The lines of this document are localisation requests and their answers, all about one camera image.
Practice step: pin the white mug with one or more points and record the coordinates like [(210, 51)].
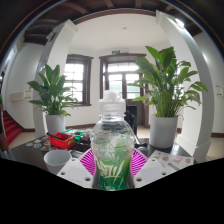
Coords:
[(56, 160)]

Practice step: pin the green exit sign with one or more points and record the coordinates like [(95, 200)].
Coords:
[(115, 52)]

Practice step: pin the printed paper sheet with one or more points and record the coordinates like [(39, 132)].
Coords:
[(173, 160)]

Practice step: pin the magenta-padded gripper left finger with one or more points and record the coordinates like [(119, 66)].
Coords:
[(75, 171)]

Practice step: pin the white wall panel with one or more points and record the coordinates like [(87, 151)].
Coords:
[(18, 96), (220, 90)]

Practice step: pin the clear green drink bottle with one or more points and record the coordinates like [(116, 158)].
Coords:
[(112, 150)]

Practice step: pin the small potted plant, white pot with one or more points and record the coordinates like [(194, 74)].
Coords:
[(55, 123)]

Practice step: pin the red carpeted staircase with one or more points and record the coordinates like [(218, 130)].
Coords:
[(11, 128)]

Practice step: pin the dark-framed window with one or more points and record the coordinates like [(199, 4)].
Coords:
[(75, 78)]

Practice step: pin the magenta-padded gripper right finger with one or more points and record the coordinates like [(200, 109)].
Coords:
[(150, 171)]

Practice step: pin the dark wooden glazed door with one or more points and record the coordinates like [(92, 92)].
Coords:
[(116, 71)]

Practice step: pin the large potted plant, white pot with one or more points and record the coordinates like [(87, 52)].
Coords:
[(163, 131)]

